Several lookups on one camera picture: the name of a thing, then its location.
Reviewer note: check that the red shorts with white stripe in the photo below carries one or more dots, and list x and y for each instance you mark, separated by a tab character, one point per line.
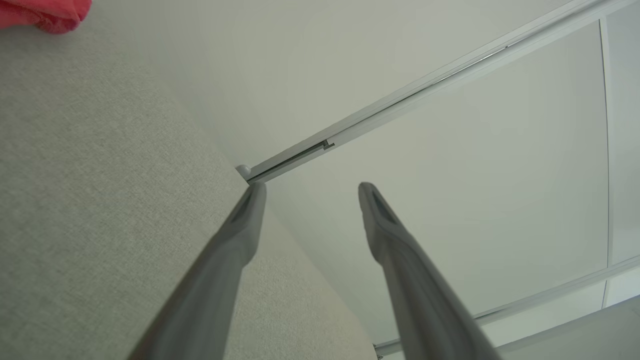
45	12

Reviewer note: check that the grey partition frame post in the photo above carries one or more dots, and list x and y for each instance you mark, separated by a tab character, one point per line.
430	82
550	291

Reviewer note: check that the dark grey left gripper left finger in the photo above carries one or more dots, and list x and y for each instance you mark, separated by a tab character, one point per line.
220	280

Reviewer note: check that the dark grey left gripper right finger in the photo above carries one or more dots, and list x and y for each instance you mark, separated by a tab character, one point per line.
420	300

